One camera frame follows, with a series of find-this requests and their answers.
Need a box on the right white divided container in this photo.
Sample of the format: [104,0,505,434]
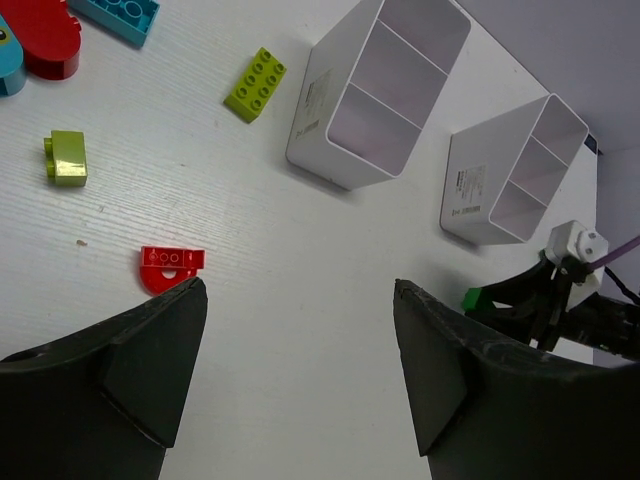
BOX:
[440,94,589,246]

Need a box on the teal lego brick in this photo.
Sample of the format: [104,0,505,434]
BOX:
[68,0,160,48]

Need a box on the white divided container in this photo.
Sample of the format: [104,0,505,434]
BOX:
[286,0,471,190]
[440,94,589,246]

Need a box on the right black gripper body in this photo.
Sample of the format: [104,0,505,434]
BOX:
[529,259,640,359]

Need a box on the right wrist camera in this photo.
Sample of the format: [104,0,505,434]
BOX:
[544,220,609,311]

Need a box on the small lime green lego brick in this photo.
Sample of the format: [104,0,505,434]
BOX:
[44,130,88,187]

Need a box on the right blue table label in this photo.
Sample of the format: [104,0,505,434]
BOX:
[584,134,602,156]

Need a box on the teal printed lego piece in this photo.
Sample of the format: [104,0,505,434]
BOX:
[0,18,27,97]

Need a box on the left white divided container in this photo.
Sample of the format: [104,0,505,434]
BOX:
[286,0,471,190]

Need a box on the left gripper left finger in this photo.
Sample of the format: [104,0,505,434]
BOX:
[1,278,208,479]

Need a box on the lime green lego plate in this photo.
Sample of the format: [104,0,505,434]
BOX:
[224,47,287,123]

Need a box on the small red curved lego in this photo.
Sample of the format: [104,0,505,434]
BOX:
[138,246,206,296]

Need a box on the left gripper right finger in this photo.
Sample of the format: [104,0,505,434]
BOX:
[393,280,639,479]

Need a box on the red round lego piece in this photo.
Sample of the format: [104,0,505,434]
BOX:
[1,0,81,81]

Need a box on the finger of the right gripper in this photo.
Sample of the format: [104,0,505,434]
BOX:
[464,259,556,325]

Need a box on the dark green lego brick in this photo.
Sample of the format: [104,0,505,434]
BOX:
[461,287,485,312]

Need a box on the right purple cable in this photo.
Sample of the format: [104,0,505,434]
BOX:
[589,234,640,274]

